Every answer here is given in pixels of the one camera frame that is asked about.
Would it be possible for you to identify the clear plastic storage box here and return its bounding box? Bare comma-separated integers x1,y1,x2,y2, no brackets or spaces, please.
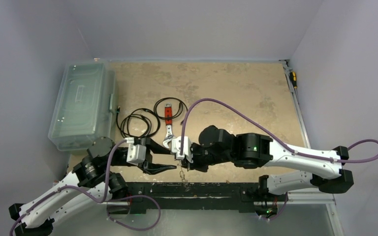
48,61,117,152

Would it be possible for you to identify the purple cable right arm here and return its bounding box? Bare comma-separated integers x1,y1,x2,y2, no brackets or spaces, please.
180,98,378,164

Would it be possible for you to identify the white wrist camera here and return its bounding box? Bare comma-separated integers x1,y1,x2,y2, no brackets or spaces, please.
125,137,147,166
170,136,193,163

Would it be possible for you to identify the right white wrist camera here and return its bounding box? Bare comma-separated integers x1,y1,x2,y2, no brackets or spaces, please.
170,136,193,163

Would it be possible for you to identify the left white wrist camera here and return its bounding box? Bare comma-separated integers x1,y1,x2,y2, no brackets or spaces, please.
125,137,147,166

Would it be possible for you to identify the black coiled cable right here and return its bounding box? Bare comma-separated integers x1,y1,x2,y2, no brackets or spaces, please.
153,97,189,126

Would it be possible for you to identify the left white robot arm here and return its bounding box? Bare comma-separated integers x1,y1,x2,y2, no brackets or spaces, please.
9,137,176,236

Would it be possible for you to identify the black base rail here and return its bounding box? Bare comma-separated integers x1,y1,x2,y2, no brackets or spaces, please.
107,181,284,214

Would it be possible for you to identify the red handled adjustable wrench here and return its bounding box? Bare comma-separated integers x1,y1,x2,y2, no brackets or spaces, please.
162,103,175,148

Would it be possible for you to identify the black coiled cable left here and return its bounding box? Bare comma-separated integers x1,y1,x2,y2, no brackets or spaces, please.
116,106,161,145

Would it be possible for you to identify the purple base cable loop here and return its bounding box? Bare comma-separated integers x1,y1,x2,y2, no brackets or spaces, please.
106,195,162,232

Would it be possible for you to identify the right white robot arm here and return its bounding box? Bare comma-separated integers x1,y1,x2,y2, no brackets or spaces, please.
181,125,354,200

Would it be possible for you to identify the black coiled cable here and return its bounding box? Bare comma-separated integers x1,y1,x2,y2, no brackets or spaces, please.
153,97,189,126
116,106,161,145

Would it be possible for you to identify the yellow black screwdriver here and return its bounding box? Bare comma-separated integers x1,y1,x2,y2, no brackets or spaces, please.
289,71,298,90

